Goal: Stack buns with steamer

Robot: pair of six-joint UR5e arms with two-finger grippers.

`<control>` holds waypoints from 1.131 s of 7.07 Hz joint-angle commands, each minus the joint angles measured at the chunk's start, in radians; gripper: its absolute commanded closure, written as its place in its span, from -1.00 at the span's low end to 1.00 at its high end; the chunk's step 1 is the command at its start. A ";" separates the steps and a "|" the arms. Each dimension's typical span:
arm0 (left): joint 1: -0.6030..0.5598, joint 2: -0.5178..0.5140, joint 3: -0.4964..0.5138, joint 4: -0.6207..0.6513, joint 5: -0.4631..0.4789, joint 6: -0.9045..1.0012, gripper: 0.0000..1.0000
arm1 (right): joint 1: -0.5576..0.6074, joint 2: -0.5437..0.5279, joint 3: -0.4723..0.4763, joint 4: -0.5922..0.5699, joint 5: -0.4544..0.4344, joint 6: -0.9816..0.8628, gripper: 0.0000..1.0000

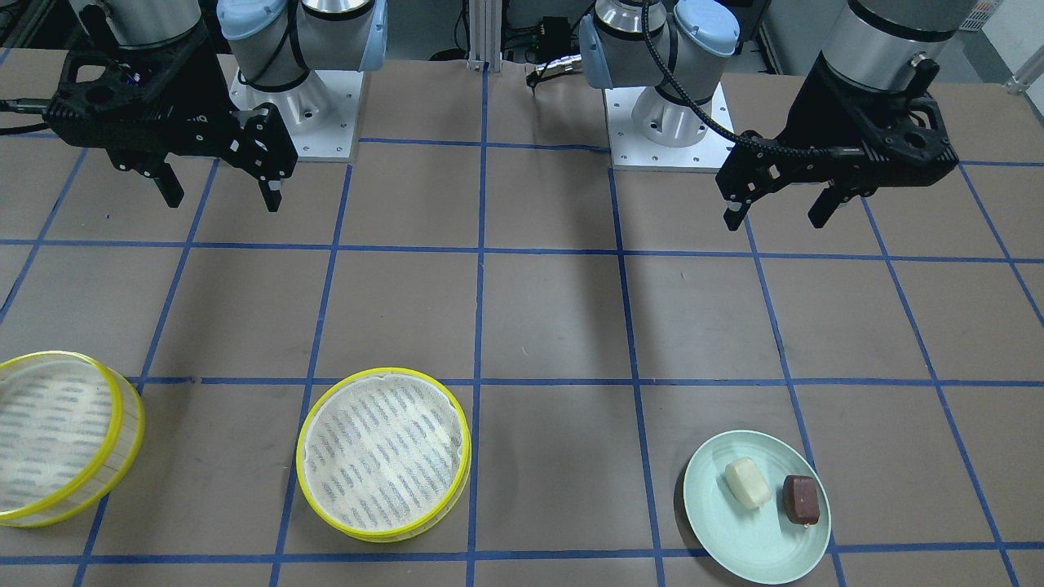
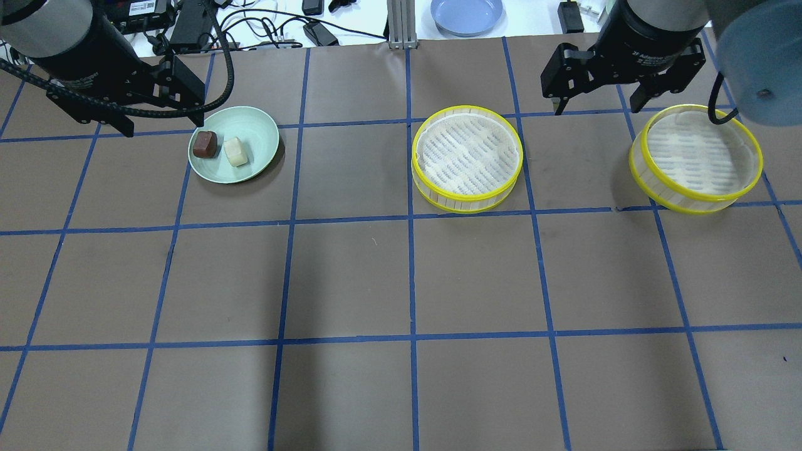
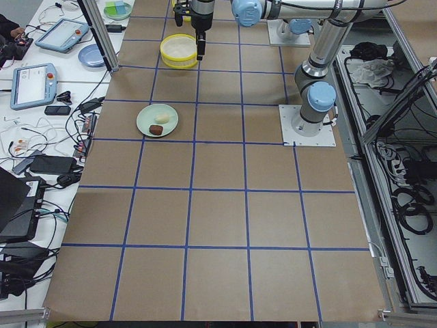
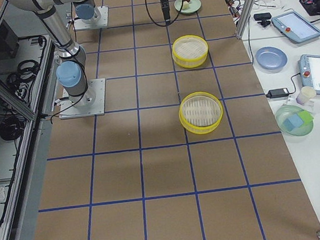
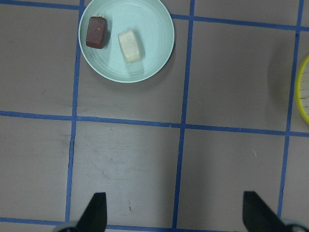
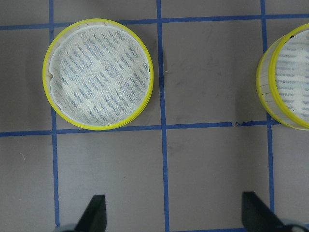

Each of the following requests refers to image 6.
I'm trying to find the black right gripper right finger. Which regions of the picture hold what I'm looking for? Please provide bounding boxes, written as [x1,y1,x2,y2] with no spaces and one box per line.
[241,192,287,232]

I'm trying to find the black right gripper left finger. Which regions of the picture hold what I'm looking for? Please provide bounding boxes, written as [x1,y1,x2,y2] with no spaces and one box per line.
[75,195,107,232]

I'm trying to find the yellow steamer basket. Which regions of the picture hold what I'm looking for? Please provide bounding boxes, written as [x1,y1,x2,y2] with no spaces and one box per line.
[256,24,309,131]
[42,18,154,131]

